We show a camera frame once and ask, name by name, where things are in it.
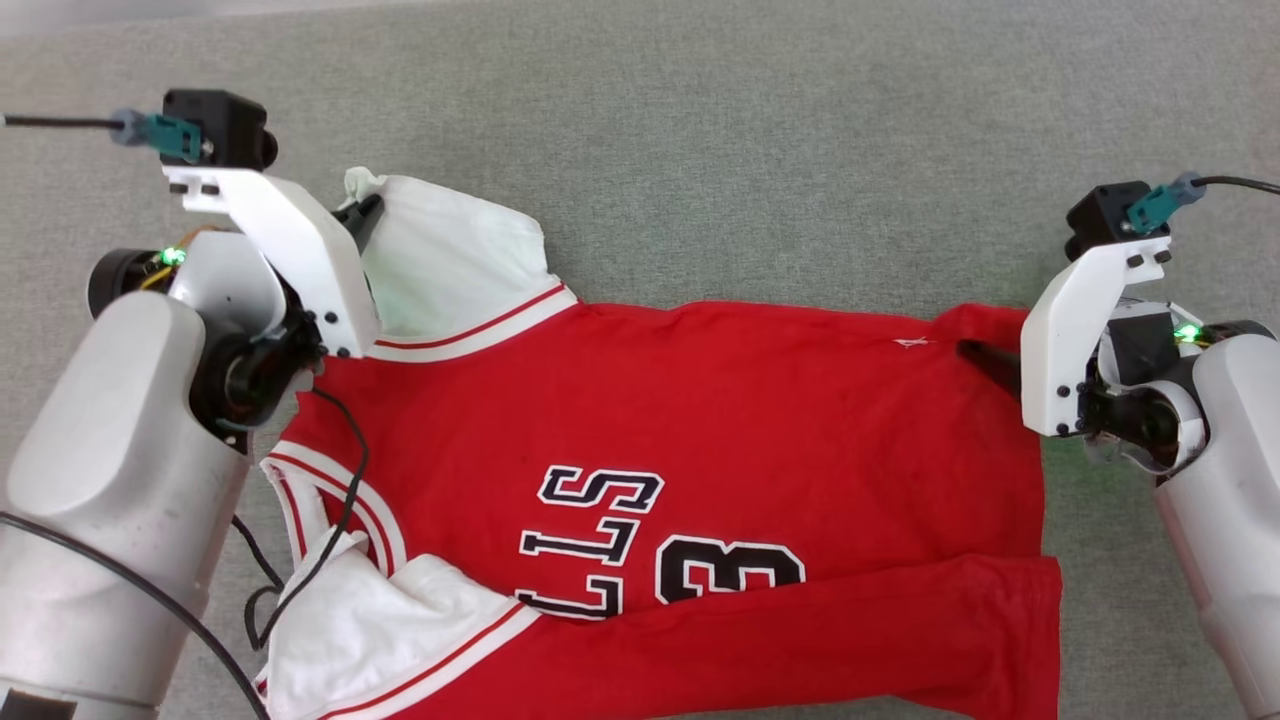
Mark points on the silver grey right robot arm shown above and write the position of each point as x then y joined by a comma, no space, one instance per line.
1240,450

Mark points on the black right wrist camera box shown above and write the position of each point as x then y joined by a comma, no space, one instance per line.
1100,215

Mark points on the grey fabric work surface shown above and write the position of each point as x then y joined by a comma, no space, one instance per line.
750,150

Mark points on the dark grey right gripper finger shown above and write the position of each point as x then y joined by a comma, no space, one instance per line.
995,365

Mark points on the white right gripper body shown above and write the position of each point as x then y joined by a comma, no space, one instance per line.
1065,340

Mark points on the red and white basketball jersey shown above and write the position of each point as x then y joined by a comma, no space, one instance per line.
750,400

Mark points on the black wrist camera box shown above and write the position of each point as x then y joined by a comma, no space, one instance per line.
1100,215
220,125

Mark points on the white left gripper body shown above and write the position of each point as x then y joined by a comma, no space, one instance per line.
300,250

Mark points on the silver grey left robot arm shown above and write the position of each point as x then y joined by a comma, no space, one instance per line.
110,420

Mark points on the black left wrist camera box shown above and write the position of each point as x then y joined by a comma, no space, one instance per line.
220,125

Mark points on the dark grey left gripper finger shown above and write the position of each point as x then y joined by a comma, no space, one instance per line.
358,218

